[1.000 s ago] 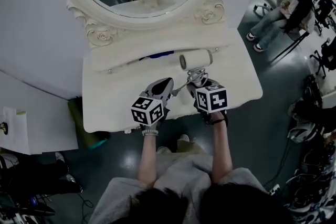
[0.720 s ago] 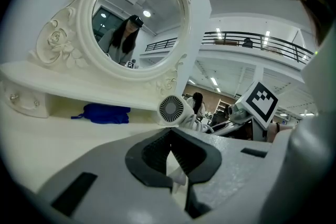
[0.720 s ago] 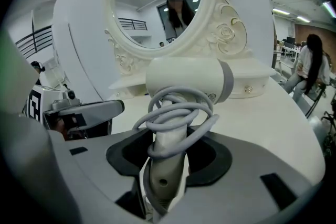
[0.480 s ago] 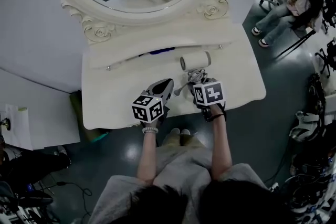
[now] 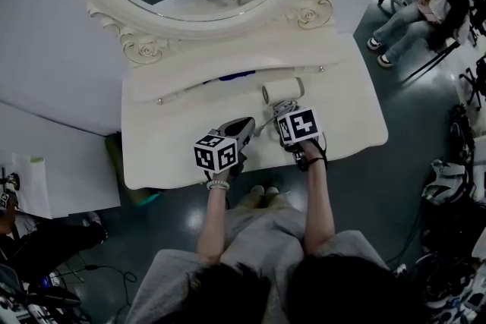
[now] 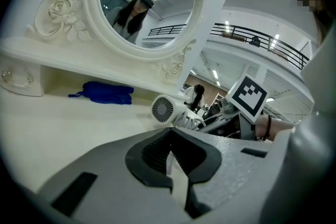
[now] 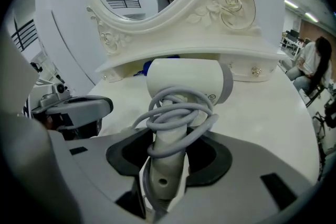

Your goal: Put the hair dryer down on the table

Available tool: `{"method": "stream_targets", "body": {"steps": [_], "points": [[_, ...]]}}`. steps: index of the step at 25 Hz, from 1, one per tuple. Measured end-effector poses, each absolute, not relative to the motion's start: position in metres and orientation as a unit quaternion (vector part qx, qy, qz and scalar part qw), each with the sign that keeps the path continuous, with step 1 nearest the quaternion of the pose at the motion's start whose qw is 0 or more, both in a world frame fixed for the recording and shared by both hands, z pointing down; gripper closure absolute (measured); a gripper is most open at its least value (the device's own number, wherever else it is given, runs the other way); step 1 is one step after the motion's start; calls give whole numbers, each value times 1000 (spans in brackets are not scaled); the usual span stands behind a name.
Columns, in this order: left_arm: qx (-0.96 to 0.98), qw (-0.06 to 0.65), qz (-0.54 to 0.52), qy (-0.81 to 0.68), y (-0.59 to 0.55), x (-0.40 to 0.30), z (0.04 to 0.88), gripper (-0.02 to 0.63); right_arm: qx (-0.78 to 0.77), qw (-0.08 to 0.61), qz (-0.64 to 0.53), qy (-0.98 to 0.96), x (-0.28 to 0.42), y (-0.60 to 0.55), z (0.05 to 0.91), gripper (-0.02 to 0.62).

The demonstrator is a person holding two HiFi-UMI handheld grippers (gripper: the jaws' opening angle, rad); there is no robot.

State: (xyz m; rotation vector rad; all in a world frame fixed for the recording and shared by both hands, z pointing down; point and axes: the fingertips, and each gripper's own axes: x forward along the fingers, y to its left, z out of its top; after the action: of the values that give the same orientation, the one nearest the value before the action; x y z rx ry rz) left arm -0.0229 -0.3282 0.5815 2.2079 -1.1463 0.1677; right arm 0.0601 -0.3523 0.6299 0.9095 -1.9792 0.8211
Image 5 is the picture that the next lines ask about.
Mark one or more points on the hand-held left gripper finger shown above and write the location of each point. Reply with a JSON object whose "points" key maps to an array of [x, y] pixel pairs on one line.
{"points": [[224, 128], [251, 133]]}

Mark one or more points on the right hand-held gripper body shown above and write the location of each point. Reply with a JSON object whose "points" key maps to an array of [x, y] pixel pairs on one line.
{"points": [[300, 125]]}

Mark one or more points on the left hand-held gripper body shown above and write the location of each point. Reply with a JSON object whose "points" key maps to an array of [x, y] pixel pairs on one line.
{"points": [[214, 155]]}

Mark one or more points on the white hair dryer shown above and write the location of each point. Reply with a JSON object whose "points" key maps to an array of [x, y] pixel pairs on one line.
{"points": [[283, 89]]}

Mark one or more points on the white dressing table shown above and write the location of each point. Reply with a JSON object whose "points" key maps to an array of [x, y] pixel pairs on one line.
{"points": [[334, 117]]}

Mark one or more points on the person's left forearm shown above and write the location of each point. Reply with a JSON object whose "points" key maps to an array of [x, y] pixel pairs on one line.
{"points": [[212, 224]]}

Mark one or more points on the person's right forearm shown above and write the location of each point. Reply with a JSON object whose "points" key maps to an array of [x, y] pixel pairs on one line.
{"points": [[319, 208]]}

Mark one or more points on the person's right hand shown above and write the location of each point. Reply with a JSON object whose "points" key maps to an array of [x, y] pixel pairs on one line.
{"points": [[315, 152]]}

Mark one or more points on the blue cloth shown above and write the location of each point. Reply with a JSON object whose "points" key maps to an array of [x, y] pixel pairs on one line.
{"points": [[235, 76]]}

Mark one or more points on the person's left shoe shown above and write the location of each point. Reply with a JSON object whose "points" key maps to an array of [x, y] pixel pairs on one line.
{"points": [[256, 190]]}

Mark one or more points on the person's shoe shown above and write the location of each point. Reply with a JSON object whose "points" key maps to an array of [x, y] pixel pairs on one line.
{"points": [[256, 190], [272, 191]]}

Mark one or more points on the person's right shoe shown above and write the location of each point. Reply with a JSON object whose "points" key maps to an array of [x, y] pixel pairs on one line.
{"points": [[272, 191]]}

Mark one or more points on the person's grey garment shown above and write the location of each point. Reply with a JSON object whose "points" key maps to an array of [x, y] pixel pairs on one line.
{"points": [[262, 239]]}

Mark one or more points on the green rolled mat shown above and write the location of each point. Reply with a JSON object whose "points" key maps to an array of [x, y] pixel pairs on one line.
{"points": [[114, 155]]}

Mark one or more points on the black folding chair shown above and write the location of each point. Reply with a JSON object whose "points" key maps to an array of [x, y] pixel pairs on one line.
{"points": [[433, 60]]}

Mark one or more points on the grey white harness vest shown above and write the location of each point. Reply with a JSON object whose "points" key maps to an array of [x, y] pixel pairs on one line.
{"points": [[444, 182]]}

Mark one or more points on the black backpack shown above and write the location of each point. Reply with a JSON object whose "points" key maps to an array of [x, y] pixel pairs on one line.
{"points": [[461, 133]]}

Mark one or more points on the yellowish paper sheet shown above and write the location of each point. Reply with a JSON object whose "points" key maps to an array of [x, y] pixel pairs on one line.
{"points": [[37, 159]]}

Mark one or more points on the black office chair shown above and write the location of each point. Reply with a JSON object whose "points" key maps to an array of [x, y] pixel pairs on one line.
{"points": [[476, 83]]}

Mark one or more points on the white cabinet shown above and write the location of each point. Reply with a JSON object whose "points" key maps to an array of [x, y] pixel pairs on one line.
{"points": [[30, 189]]}

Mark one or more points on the small black lamp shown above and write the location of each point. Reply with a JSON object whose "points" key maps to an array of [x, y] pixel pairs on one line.
{"points": [[11, 180]]}

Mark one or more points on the oval mirror white ornate frame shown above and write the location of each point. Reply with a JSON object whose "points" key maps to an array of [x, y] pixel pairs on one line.
{"points": [[315, 11]]}

